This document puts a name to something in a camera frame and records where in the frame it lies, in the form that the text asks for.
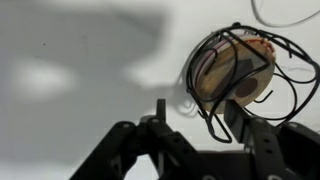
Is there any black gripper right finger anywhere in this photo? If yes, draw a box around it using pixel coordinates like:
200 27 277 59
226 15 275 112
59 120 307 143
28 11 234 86
223 99 320 180

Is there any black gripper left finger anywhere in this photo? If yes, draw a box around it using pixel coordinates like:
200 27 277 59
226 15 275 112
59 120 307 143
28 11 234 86
68 98 201 180

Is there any black wire basket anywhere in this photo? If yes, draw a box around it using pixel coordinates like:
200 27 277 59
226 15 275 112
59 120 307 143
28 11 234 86
184 21 320 144

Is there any thin white cable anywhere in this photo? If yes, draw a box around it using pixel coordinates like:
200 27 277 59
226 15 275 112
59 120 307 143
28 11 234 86
250 0 320 29

